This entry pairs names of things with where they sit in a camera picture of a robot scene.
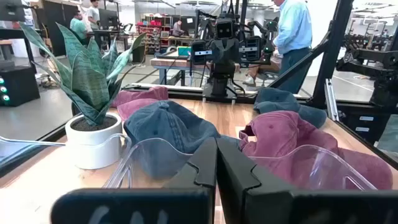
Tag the person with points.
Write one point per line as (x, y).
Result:
(293, 31)
(388, 133)
(178, 29)
(93, 14)
(267, 68)
(78, 28)

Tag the blue denim baseball cap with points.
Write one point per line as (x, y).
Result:
(168, 127)
(276, 101)

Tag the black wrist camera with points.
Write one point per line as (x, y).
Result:
(224, 29)

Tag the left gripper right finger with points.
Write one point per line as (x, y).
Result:
(280, 205)

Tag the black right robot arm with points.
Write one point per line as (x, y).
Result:
(219, 88)

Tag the maroon baseball cap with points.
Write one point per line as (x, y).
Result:
(280, 133)
(370, 169)
(140, 99)

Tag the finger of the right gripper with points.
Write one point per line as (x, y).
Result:
(200, 53)
(250, 49)

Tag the black monitor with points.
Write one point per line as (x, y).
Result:
(11, 9)
(109, 18)

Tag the black box with green lights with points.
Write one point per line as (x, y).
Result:
(21, 87)

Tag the silver aluminium bar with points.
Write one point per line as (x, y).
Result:
(331, 99)

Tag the black partition panel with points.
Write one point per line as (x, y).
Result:
(56, 25)

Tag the teal box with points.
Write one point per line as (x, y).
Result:
(184, 51)

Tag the black background robot arm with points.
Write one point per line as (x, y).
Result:
(267, 37)

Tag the shelf with red bins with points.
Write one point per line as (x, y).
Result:
(152, 31)

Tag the snake plant in white pot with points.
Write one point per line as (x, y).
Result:
(93, 146)

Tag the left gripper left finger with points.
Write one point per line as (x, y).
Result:
(140, 205)

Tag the wooden workbench blue legs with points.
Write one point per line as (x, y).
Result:
(168, 62)

